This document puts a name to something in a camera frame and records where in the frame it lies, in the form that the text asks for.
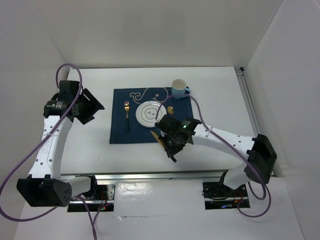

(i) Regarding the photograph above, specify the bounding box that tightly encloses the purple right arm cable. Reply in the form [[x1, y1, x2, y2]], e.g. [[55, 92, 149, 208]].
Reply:
[[154, 94, 273, 218]]

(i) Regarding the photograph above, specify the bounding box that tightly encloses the white plate with dark rim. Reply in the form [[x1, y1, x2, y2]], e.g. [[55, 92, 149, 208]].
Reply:
[[135, 101, 167, 128]]

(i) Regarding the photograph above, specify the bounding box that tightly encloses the aluminium rail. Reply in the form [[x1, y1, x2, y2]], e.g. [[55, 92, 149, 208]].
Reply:
[[39, 169, 276, 182], [234, 66, 276, 177]]

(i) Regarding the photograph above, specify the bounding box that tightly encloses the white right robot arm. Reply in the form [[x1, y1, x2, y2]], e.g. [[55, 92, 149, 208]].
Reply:
[[155, 115, 277, 196]]

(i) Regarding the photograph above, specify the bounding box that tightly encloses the aluminium right side rail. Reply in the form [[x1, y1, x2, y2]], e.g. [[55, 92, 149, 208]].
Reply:
[[234, 66, 276, 177]]

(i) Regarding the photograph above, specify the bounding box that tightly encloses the gold fork green handle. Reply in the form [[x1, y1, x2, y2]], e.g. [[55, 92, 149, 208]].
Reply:
[[124, 101, 130, 132]]

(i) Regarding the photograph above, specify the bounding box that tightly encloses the gold spoon green handle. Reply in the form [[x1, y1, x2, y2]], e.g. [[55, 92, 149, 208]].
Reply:
[[167, 106, 174, 117]]

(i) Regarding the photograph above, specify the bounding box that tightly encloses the aluminium front rail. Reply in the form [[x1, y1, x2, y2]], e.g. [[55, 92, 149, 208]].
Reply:
[[39, 169, 276, 182]]

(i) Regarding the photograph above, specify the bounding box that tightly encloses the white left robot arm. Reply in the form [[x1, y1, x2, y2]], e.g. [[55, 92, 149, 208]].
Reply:
[[16, 80, 104, 207]]

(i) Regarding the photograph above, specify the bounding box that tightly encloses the blue placemat with whale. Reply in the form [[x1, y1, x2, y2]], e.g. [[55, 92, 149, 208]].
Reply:
[[108, 87, 197, 145]]

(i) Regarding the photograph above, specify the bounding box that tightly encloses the light blue mug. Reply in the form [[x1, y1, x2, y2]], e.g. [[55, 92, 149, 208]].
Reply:
[[171, 79, 191, 99]]

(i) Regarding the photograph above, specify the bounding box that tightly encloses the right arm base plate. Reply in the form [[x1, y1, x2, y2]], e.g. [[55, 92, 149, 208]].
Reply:
[[201, 182, 250, 210]]

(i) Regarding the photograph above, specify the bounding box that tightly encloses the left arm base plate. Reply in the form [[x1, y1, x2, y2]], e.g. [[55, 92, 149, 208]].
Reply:
[[67, 183, 116, 213]]

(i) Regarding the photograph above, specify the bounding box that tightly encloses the gold knife green handle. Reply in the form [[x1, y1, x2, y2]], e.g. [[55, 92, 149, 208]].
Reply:
[[150, 130, 177, 163]]

